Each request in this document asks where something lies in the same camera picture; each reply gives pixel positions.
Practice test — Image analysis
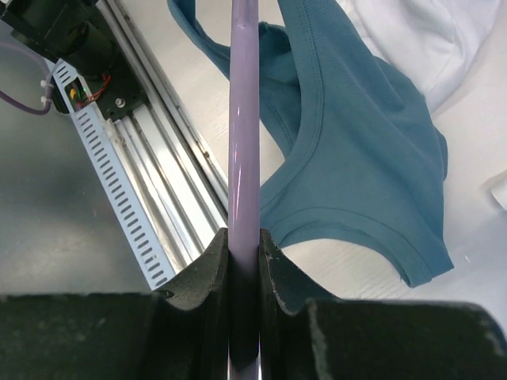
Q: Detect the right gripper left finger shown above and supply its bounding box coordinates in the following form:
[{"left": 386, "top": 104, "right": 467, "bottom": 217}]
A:
[{"left": 1, "top": 230, "right": 228, "bottom": 379}]

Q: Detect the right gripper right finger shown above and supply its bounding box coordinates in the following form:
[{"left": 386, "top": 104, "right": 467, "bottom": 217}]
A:
[{"left": 259, "top": 230, "right": 506, "bottom": 379}]

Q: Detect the lavender plastic hanger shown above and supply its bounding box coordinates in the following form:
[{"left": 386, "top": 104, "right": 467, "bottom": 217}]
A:
[{"left": 228, "top": 1, "right": 260, "bottom": 379}]

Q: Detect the teal tank top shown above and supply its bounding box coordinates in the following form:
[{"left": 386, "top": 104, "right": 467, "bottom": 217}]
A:
[{"left": 166, "top": 0, "right": 456, "bottom": 289}]

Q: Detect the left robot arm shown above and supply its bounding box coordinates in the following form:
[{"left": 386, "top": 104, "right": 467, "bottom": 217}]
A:
[{"left": 1, "top": 0, "right": 119, "bottom": 78}]

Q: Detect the white navy-trimmed tank top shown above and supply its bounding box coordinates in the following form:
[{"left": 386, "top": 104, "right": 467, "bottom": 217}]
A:
[{"left": 339, "top": 0, "right": 501, "bottom": 112}]

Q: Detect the aluminium mounting rail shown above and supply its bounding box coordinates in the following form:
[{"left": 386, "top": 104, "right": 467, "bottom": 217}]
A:
[{"left": 97, "top": 1, "right": 227, "bottom": 272}]

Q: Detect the slotted cable duct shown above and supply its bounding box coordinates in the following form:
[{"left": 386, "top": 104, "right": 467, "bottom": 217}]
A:
[{"left": 51, "top": 60, "right": 176, "bottom": 290}]

